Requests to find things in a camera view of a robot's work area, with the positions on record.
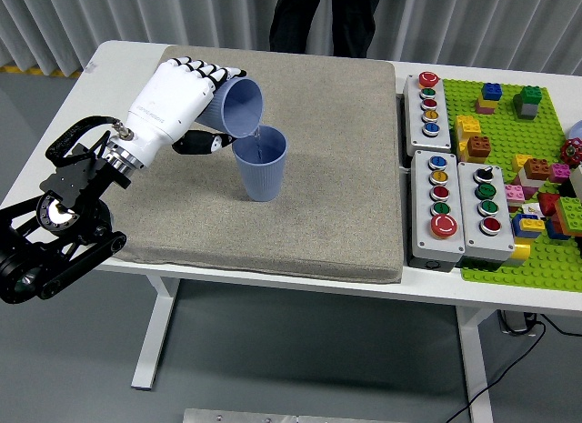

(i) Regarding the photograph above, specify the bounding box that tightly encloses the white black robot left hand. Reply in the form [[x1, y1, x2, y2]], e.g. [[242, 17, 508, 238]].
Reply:
[[121, 55, 249, 167]]

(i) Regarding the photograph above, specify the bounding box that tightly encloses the blue ribbed plastic cup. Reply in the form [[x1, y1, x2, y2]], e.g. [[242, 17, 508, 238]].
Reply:
[[195, 76, 265, 140], [231, 125, 288, 203]]

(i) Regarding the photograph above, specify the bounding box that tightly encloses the white pleated curtain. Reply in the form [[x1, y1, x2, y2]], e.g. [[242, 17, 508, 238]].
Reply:
[[0, 0, 582, 76]]

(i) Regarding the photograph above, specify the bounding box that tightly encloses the grey-brown foam mat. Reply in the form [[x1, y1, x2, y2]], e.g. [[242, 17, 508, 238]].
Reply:
[[106, 44, 406, 286]]

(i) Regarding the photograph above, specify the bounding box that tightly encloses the person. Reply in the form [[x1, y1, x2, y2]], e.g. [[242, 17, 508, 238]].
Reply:
[[268, 0, 387, 60]]

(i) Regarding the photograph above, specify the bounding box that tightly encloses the white table leg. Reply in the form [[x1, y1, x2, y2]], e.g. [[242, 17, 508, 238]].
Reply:
[[130, 275, 181, 391], [456, 304, 495, 423]]

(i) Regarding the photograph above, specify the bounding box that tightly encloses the grey five-button control box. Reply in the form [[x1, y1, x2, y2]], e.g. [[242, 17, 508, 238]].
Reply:
[[402, 71, 452, 155], [408, 149, 467, 273]]

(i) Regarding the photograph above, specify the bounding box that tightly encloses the yellow white block stack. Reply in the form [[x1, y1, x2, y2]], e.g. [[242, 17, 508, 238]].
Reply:
[[455, 115, 482, 163]]

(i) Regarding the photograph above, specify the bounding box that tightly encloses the brown building block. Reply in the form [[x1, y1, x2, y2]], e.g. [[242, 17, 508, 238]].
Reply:
[[464, 135, 492, 164]]

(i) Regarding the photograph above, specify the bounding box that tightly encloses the blue yellow pink block stack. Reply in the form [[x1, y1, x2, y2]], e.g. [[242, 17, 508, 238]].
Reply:
[[475, 82, 504, 115]]

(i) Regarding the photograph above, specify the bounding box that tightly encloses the silver metal plate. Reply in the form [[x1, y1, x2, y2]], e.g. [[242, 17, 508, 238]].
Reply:
[[182, 408, 396, 423]]

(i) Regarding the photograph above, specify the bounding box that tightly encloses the green building baseplate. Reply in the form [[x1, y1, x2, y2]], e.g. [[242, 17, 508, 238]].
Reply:
[[441, 78, 582, 293]]

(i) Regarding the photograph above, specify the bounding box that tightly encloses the green grey block stack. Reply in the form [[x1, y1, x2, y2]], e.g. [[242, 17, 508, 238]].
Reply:
[[512, 85, 543, 120]]

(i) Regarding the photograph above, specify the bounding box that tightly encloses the orange white block stack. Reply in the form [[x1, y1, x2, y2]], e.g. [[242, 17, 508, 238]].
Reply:
[[517, 157, 552, 187]]

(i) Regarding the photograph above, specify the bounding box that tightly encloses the yellow round block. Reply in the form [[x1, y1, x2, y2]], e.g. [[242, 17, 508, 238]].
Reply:
[[507, 240, 532, 267]]

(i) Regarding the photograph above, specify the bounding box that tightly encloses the red building block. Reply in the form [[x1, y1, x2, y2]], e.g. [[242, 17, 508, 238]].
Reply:
[[537, 191, 563, 217]]

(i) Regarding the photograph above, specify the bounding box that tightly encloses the red valve wheel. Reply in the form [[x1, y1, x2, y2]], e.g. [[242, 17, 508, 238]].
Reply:
[[559, 138, 582, 166]]

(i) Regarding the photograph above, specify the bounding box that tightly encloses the grey power strip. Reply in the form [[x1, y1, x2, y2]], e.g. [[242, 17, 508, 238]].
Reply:
[[497, 308, 540, 337]]

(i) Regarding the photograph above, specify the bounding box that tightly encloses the green orange block stack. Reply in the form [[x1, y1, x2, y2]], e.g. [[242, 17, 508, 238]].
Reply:
[[553, 196, 582, 237]]

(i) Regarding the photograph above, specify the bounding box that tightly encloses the white box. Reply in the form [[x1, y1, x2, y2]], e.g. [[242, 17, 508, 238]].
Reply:
[[567, 164, 582, 201]]

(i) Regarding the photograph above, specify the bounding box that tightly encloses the grey selector switch control box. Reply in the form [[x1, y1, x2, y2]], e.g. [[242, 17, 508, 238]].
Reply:
[[457, 161, 517, 263]]

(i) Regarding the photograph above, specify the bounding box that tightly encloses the black floor cable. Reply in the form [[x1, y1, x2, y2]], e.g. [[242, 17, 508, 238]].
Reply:
[[438, 317, 582, 423]]

